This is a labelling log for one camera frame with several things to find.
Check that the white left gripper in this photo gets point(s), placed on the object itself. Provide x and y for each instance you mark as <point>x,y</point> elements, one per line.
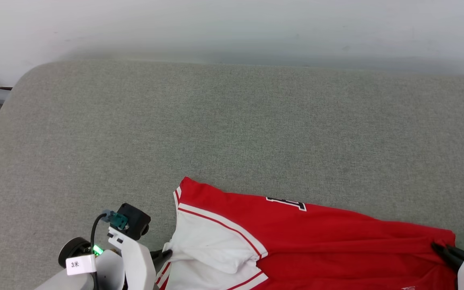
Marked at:
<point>137,262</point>

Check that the red and white Bulls jersey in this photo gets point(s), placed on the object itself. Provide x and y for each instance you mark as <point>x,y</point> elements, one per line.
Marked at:
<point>316,245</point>

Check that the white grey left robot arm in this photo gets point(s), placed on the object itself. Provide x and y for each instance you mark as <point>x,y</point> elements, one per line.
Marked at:
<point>75,280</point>

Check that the grey fabric sofa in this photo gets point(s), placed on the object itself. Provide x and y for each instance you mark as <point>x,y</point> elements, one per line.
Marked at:
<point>236,129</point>

